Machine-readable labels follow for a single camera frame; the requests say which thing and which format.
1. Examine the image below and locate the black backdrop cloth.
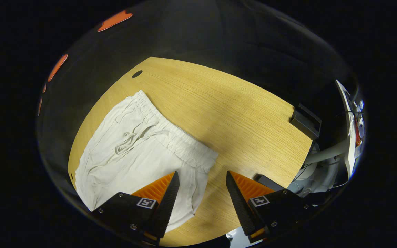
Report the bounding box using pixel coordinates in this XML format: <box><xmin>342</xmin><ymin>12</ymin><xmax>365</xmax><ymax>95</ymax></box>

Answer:
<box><xmin>36</xmin><ymin>0</ymin><xmax>362</xmax><ymax>210</ymax></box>

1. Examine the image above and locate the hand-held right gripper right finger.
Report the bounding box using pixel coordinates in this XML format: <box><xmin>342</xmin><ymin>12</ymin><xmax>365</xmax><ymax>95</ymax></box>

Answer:
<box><xmin>226</xmin><ymin>170</ymin><xmax>324</xmax><ymax>244</ymax></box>

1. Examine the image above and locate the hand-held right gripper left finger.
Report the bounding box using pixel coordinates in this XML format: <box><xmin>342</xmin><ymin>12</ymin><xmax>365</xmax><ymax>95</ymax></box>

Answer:
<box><xmin>91</xmin><ymin>171</ymin><xmax>181</xmax><ymax>246</ymax></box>

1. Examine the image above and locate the black clamp block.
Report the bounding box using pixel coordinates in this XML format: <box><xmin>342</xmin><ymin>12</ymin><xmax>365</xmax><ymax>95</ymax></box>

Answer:
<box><xmin>289</xmin><ymin>103</ymin><xmax>322</xmax><ymax>140</ymax></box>

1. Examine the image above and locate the white equipment with cables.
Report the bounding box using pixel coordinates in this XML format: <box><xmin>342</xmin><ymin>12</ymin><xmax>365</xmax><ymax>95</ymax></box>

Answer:
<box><xmin>287</xmin><ymin>80</ymin><xmax>365</xmax><ymax>198</ymax></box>

